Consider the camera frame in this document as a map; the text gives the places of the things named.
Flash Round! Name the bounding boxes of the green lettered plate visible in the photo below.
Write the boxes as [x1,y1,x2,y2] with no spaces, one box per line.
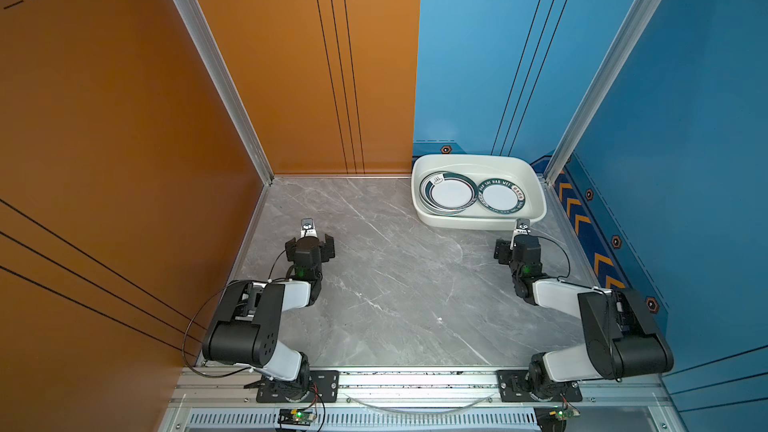
[477,178,526,215]

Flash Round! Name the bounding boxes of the white plastic bin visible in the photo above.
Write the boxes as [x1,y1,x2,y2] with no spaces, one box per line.
[411,154,547,231]

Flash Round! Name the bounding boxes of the green red rim plate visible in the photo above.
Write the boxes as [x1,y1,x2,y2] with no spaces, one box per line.
[419,171,479,215]

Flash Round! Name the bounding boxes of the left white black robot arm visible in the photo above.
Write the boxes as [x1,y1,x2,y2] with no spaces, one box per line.
[202,234,335,401]

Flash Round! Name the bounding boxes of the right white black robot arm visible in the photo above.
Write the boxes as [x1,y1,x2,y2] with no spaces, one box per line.
[494,234,674,401]

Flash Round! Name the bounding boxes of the left green circuit board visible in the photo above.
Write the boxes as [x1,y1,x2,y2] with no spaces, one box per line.
[276,409,318,431]

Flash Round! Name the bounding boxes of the right circuit board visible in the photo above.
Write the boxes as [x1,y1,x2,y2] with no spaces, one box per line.
[534,408,581,432]

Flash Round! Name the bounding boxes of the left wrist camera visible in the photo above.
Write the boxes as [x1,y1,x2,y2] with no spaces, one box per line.
[300,218,317,238]

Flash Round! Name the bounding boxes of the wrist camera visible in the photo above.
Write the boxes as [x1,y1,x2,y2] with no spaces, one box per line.
[513,218,531,237]
[300,218,317,238]

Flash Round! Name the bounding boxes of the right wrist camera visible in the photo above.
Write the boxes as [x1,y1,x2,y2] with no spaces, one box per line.
[513,218,531,237]

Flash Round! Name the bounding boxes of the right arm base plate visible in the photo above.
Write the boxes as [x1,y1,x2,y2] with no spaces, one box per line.
[495,369,583,403]

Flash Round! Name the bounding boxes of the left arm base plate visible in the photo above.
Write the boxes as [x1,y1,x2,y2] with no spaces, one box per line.
[256,369,340,404]

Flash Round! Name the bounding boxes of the aluminium front rail frame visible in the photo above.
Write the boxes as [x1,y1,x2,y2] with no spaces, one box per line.
[158,366,686,431]

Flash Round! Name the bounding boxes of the right aluminium corner post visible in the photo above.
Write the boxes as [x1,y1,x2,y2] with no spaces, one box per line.
[543,0,662,186]

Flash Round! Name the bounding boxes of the aluminium corner post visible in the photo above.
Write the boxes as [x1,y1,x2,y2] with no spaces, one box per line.
[543,0,662,186]
[172,0,274,186]

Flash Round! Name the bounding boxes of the left aluminium corner post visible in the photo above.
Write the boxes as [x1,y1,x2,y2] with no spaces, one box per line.
[172,0,274,186]

